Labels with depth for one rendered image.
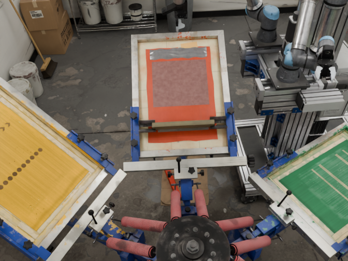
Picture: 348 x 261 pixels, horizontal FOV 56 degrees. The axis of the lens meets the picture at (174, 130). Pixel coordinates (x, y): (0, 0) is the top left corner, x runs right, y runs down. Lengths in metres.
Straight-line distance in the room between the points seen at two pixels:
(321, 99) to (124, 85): 2.65
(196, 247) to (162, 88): 1.04
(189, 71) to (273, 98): 0.61
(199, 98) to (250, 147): 1.31
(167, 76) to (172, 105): 0.19
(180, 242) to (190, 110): 0.87
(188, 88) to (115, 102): 2.12
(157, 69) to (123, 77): 2.37
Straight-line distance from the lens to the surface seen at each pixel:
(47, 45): 5.15
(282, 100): 2.34
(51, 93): 4.44
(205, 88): 2.04
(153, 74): 2.07
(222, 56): 2.10
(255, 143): 3.24
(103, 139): 3.63
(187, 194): 1.80
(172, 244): 1.39
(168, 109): 1.98
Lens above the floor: 2.57
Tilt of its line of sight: 46 degrees down
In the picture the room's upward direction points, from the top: 3 degrees counter-clockwise
